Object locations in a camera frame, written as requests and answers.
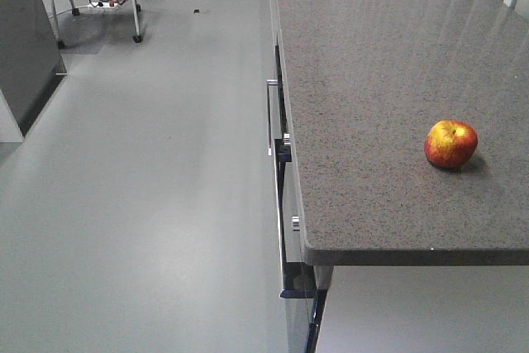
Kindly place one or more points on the red yellow apple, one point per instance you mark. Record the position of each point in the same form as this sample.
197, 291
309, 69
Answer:
450, 144

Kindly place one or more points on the grey speckled kitchen counter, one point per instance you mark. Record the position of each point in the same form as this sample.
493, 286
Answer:
425, 259

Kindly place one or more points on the white power strip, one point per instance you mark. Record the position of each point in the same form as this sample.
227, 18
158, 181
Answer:
105, 5

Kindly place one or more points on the grey cabinet panel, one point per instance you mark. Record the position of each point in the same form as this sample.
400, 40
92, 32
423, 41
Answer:
31, 66

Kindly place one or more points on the chrome drawer handle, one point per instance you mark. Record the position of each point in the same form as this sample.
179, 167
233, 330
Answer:
272, 117

